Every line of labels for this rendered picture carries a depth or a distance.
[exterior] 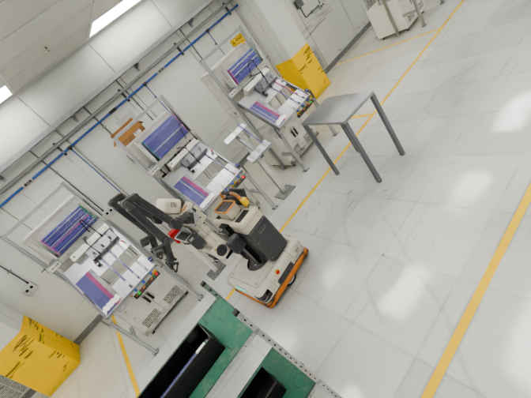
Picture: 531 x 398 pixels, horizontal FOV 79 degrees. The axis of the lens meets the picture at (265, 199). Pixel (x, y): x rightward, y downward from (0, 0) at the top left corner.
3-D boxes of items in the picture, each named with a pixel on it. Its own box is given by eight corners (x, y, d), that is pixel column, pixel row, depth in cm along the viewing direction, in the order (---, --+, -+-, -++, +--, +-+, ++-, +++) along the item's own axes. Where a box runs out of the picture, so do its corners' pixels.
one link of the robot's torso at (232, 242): (235, 242, 307) (218, 226, 296) (251, 247, 284) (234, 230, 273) (217, 265, 297) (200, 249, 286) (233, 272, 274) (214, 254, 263)
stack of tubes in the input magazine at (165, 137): (189, 131, 393) (173, 114, 381) (160, 159, 378) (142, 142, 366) (186, 132, 404) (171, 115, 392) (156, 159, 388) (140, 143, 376)
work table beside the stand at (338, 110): (380, 182, 329) (343, 122, 293) (336, 174, 389) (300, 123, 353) (405, 153, 338) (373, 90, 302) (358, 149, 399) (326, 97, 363)
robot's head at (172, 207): (173, 198, 272) (155, 197, 263) (182, 199, 255) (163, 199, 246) (172, 215, 272) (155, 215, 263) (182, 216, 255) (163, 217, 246)
